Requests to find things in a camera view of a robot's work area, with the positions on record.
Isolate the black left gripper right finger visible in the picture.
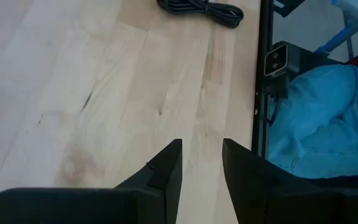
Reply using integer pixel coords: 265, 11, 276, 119
222, 138, 323, 224

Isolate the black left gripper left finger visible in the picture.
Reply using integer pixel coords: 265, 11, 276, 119
113, 138, 183, 224

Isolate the grey folding chair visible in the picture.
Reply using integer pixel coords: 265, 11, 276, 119
313, 0, 358, 60

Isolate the black table-level camera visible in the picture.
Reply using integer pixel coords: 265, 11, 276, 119
263, 40, 304, 101

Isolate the black metal table frame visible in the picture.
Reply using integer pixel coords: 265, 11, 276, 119
249, 0, 275, 160

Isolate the long black bundled USB-C cable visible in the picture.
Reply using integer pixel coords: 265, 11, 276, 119
156, 0, 245, 30

